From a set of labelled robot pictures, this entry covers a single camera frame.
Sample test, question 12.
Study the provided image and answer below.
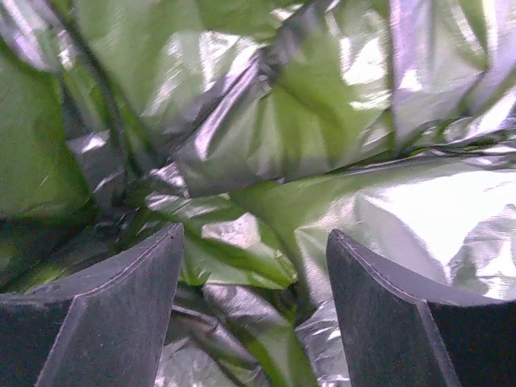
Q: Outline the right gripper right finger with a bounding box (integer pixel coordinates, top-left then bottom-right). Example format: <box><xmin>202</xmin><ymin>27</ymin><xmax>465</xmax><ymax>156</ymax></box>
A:
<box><xmin>326</xmin><ymin>230</ymin><xmax>515</xmax><ymax>387</ymax></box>

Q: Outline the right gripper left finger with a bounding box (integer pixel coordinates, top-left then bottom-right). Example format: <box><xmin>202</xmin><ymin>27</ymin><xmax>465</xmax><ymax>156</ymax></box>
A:
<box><xmin>1</xmin><ymin>223</ymin><xmax>184</xmax><ymax>386</ymax></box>

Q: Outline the black trash bag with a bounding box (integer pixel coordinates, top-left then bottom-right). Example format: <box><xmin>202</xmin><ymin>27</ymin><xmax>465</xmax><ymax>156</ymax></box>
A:
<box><xmin>1</xmin><ymin>1</ymin><xmax>515</xmax><ymax>386</ymax></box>

